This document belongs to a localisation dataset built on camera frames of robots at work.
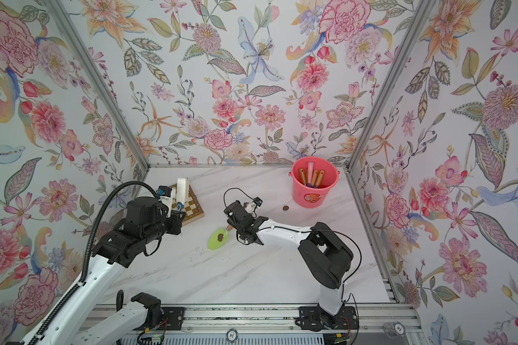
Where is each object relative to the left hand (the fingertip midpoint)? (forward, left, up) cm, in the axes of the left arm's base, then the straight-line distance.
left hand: (187, 211), depth 74 cm
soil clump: (+17, -38, -24) cm, 48 cm away
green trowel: (0, -7, -21) cm, 22 cm away
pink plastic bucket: (+16, -47, -13) cm, 52 cm away
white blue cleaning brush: (+4, +1, +6) cm, 7 cm away
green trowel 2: (+27, -54, -14) cm, 62 cm away
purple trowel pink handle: (+29, -49, -10) cm, 57 cm away
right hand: (+8, -13, -15) cm, 22 cm away
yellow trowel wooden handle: (+30, -45, -12) cm, 55 cm away
